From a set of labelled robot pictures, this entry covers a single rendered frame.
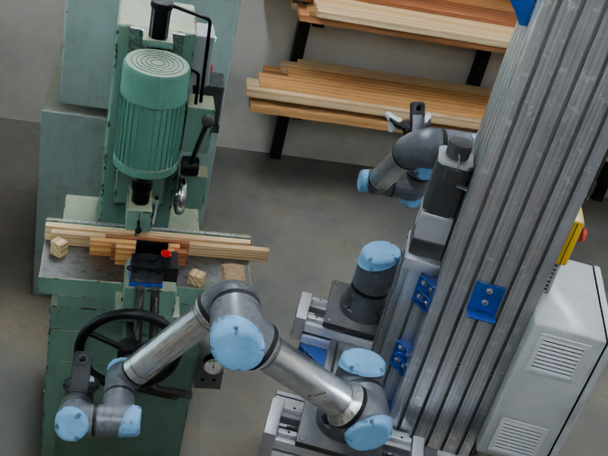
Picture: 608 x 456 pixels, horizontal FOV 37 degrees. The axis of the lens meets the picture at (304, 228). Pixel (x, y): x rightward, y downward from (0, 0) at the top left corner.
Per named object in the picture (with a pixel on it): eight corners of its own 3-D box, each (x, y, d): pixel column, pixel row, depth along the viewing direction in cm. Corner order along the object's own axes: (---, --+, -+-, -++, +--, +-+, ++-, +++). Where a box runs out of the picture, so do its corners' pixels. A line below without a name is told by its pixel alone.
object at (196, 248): (50, 243, 260) (51, 232, 258) (51, 240, 262) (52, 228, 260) (266, 261, 275) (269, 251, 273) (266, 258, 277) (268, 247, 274)
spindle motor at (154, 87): (111, 177, 241) (122, 72, 224) (113, 145, 256) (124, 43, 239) (176, 185, 245) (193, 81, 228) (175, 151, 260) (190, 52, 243)
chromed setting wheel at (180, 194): (173, 223, 272) (178, 188, 265) (172, 200, 281) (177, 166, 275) (183, 223, 272) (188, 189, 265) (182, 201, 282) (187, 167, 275)
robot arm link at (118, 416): (143, 387, 216) (96, 385, 215) (140, 422, 207) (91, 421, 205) (141, 411, 221) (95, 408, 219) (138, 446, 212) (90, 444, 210)
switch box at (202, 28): (187, 84, 268) (194, 34, 259) (185, 70, 276) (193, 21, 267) (207, 87, 269) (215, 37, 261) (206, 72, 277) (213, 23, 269)
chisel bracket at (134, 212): (124, 234, 257) (127, 210, 253) (125, 207, 269) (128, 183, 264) (150, 237, 259) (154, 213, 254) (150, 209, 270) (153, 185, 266)
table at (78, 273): (33, 316, 243) (33, 299, 240) (43, 248, 268) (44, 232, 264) (253, 330, 257) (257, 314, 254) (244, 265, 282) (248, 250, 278)
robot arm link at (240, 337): (395, 392, 225) (233, 279, 200) (406, 438, 213) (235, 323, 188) (360, 418, 229) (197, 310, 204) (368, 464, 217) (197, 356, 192)
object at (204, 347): (194, 389, 275) (197, 370, 271) (192, 360, 285) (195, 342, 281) (221, 390, 277) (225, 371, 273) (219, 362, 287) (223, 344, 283)
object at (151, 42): (140, 62, 244) (147, 3, 234) (140, 51, 250) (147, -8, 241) (169, 67, 245) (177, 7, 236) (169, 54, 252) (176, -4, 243)
